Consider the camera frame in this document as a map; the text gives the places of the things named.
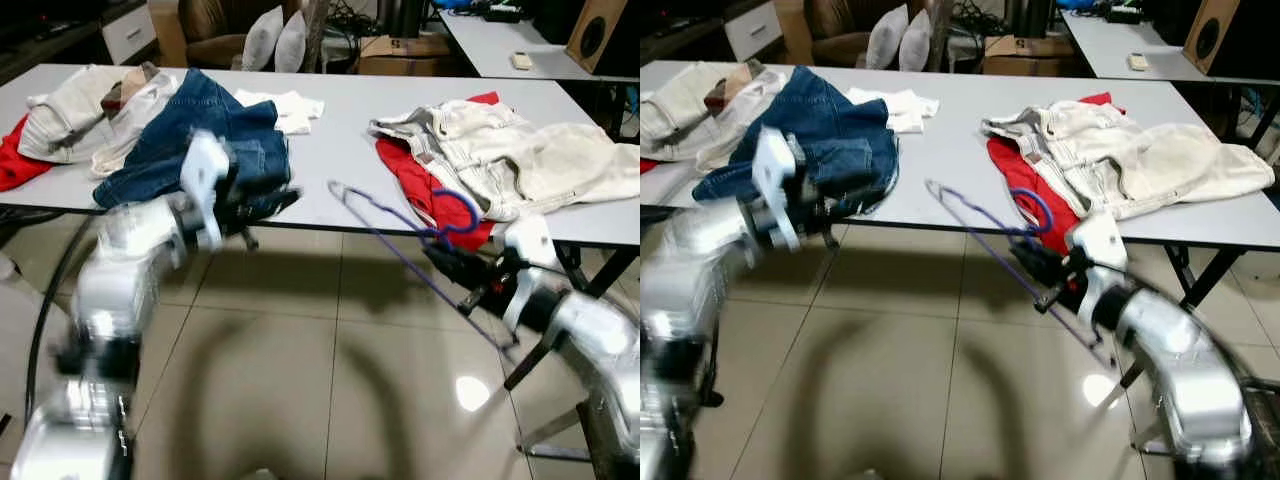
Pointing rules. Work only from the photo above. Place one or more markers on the beige remote control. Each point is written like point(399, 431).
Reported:
point(1140, 61)
point(521, 61)

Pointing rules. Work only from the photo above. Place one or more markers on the cream garment brown lining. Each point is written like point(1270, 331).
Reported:
point(70, 110)
point(680, 105)

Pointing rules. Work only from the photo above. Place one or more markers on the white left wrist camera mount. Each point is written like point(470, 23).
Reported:
point(775, 170)
point(205, 175)

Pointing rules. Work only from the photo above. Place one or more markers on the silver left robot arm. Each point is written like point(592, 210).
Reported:
point(110, 290)
point(690, 290)

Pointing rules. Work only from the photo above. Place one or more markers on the white desk black legs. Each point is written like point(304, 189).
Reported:
point(490, 45)
point(1110, 45)

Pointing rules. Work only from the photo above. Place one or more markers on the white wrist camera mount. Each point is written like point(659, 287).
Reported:
point(1098, 240)
point(775, 170)
point(528, 245)
point(205, 175)

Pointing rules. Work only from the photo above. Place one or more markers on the brown leather armchair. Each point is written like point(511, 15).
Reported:
point(840, 20)
point(215, 20)

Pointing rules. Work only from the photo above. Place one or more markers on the wooden loudspeaker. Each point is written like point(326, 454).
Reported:
point(1212, 35)
point(595, 35)

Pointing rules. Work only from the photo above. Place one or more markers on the dark low tv bench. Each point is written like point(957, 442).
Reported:
point(675, 45)
point(45, 50)

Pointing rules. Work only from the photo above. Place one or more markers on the red cloth garment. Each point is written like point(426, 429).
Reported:
point(1020, 175)
point(648, 165)
point(410, 175)
point(15, 160)

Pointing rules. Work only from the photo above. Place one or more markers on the blue denim jeans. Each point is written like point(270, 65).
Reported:
point(190, 120)
point(830, 120)

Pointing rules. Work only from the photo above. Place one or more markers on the grey brown patterned post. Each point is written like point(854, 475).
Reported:
point(315, 35)
point(940, 35)

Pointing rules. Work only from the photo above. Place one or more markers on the cream denim trousers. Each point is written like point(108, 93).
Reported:
point(1150, 150)
point(520, 150)

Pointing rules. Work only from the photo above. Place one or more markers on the grey pillow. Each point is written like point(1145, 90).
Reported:
point(916, 45)
point(292, 45)
point(260, 40)
point(885, 40)

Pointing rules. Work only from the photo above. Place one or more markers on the open brown cardboard box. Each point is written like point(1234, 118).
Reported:
point(1025, 58)
point(400, 58)

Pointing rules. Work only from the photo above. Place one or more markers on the black electronic device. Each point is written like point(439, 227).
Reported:
point(502, 13)
point(1122, 13)

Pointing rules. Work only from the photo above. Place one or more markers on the small white crumpled cloth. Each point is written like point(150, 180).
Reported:
point(900, 108)
point(290, 108)

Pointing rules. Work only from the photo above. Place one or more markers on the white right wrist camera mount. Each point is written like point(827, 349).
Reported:
point(1098, 240)
point(528, 245)

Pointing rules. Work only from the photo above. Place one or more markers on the purple plastic hanger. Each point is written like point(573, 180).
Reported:
point(1052, 212)
point(476, 215)

